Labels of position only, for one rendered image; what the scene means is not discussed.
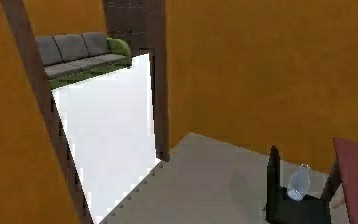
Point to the dark brown room door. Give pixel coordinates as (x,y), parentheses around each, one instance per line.
(127,23)

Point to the green sofa with grey cushions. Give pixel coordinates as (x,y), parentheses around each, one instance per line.
(77,56)

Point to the clear glass bottle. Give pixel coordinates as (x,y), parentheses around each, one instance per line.
(299,184)

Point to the black chair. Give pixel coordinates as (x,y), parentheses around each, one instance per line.
(287,206)

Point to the red table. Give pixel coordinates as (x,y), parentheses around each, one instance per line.
(353,173)

